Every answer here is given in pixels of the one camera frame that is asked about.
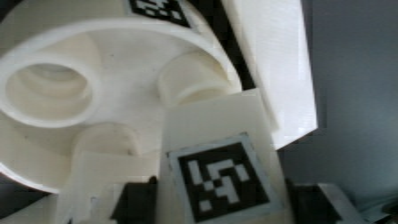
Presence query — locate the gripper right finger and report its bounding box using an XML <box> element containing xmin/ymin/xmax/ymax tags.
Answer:
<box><xmin>285</xmin><ymin>180</ymin><xmax>367</xmax><ymax>224</ymax></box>

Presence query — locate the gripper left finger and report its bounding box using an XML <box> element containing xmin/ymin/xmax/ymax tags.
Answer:
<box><xmin>86</xmin><ymin>175</ymin><xmax>161</xmax><ymax>224</ymax></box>

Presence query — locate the white stool leg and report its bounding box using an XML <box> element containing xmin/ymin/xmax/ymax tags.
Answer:
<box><xmin>51</xmin><ymin>123</ymin><xmax>157</xmax><ymax>224</ymax></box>
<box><xmin>156</xmin><ymin>89</ymin><xmax>294</xmax><ymax>224</ymax></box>

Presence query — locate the white round stool seat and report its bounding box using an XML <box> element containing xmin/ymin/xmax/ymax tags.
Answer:
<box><xmin>0</xmin><ymin>0</ymin><xmax>241</xmax><ymax>193</ymax></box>

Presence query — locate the white L-shaped fence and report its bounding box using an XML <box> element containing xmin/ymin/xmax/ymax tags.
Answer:
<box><xmin>221</xmin><ymin>0</ymin><xmax>317</xmax><ymax>149</ymax></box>

